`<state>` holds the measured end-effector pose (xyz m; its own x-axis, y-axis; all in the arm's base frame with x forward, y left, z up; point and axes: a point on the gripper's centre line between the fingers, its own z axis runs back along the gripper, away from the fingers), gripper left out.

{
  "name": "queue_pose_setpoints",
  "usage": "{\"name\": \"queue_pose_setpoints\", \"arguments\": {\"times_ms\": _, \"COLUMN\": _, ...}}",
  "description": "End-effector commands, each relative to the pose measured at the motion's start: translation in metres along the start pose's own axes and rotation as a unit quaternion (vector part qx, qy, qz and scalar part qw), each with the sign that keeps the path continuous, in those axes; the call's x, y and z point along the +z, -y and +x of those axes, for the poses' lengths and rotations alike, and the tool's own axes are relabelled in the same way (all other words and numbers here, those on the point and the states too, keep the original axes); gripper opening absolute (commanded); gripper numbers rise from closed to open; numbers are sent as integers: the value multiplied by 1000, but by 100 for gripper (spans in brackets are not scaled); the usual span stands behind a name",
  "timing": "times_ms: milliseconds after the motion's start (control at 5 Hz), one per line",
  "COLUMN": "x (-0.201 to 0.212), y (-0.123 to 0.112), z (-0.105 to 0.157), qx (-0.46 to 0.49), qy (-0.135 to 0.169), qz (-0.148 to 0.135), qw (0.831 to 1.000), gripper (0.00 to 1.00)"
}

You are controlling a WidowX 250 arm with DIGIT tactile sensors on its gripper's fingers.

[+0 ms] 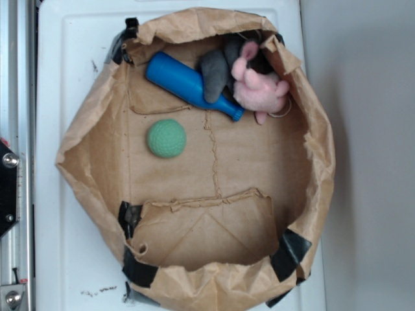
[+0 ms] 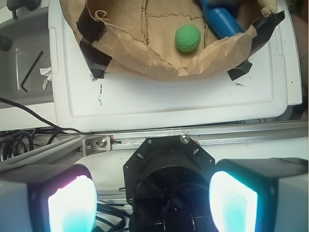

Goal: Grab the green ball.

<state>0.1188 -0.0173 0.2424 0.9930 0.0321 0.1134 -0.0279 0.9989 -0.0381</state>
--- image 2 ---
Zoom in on black octagonal mount plate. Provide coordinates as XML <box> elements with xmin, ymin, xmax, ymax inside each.
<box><xmin>123</xmin><ymin>134</ymin><xmax>216</xmax><ymax>232</ymax></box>

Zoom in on aluminium extrusion rail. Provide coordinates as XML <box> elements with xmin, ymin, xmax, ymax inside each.
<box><xmin>0</xmin><ymin>120</ymin><xmax>309</xmax><ymax>172</ymax></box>

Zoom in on silver corner bracket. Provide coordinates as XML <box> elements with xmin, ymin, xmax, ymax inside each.
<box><xmin>81</xmin><ymin>135</ymin><xmax>112</xmax><ymax>157</ymax></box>

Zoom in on black tape strip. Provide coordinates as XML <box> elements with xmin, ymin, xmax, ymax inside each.
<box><xmin>76</xmin><ymin>6</ymin><xmax>112</xmax><ymax>79</ymax></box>
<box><xmin>227</xmin><ymin>11</ymin><xmax>285</xmax><ymax>81</ymax></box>

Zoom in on brown paper bag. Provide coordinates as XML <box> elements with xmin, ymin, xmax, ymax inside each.
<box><xmin>60</xmin><ymin>0</ymin><xmax>278</xmax><ymax>82</ymax></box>

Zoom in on black hex key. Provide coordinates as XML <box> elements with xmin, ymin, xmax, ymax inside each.
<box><xmin>20</xmin><ymin>51</ymin><xmax>44</xmax><ymax>92</ymax></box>

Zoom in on green foam ball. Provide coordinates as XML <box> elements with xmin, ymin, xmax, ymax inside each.
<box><xmin>175</xmin><ymin>25</ymin><xmax>201</xmax><ymax>52</ymax></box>

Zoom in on blue plastic bottle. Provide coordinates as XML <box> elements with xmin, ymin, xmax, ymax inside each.
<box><xmin>200</xmin><ymin>0</ymin><xmax>244</xmax><ymax>39</ymax></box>

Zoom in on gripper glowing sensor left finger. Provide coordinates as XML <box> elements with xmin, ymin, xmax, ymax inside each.
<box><xmin>0</xmin><ymin>164</ymin><xmax>98</xmax><ymax>232</ymax></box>

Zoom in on black cable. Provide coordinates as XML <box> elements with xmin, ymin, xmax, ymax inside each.
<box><xmin>0</xmin><ymin>97</ymin><xmax>92</xmax><ymax>135</ymax></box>

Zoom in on grey plastic tray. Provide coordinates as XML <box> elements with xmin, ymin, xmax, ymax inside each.
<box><xmin>0</xmin><ymin>0</ymin><xmax>58</xmax><ymax>109</ymax></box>

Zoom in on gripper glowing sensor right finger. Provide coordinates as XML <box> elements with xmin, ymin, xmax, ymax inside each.
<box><xmin>209</xmin><ymin>158</ymin><xmax>309</xmax><ymax>232</ymax></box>

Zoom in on black tape strip left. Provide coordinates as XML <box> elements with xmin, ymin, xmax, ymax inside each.
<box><xmin>76</xmin><ymin>6</ymin><xmax>112</xmax><ymax>79</ymax></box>

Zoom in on black tape strip right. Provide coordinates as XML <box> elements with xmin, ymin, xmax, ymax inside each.
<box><xmin>227</xmin><ymin>11</ymin><xmax>285</xmax><ymax>81</ymax></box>

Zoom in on grey plush toy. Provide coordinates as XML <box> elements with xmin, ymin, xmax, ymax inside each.
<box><xmin>208</xmin><ymin>0</ymin><xmax>242</xmax><ymax>8</ymax></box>

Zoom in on white plastic bin lid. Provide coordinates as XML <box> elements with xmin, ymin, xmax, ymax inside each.
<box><xmin>48</xmin><ymin>0</ymin><xmax>302</xmax><ymax>131</ymax></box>

